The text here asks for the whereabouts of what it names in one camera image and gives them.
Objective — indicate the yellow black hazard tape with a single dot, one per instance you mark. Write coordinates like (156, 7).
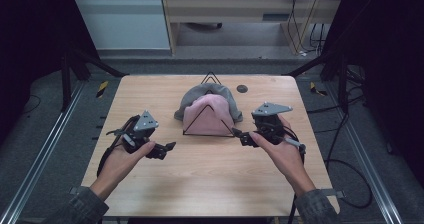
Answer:
(316, 90)
(102, 89)

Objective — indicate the grey beanie hat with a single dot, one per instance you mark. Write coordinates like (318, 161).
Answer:
(198, 91)

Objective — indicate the pink beanie hat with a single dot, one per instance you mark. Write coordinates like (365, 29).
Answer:
(213, 122)

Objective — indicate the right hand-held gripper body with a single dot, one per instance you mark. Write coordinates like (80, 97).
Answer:
(270, 125)

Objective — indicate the person's left hand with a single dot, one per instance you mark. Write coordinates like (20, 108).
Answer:
(116, 169)

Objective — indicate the black metal stand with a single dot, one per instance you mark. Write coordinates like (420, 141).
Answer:
(65, 84)
(342, 84)

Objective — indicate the person's right hand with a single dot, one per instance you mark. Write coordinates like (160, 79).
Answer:
(288, 160)

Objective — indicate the round grey table grommet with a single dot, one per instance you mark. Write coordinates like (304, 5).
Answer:
(242, 88)

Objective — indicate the white cabinet panel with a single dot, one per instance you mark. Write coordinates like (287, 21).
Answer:
(123, 24)

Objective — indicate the black curtain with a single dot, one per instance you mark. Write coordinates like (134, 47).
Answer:
(390, 50)
(30, 34)

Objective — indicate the grey table bracket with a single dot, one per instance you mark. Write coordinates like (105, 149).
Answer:
(335, 193)
(74, 190)

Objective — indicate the aluminium floor rail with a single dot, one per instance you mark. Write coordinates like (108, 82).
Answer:
(43, 154)
(366, 157)

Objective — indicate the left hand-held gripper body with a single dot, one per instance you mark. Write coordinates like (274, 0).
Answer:
(138, 137)

